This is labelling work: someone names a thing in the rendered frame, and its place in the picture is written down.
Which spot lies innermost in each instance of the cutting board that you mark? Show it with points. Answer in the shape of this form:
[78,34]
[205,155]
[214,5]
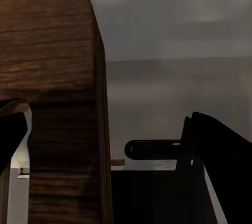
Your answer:
[50,56]

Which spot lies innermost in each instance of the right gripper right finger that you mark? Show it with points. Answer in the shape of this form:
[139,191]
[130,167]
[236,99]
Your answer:
[228,160]

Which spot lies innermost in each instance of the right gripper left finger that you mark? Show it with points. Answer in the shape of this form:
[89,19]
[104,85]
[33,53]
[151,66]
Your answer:
[12,130]

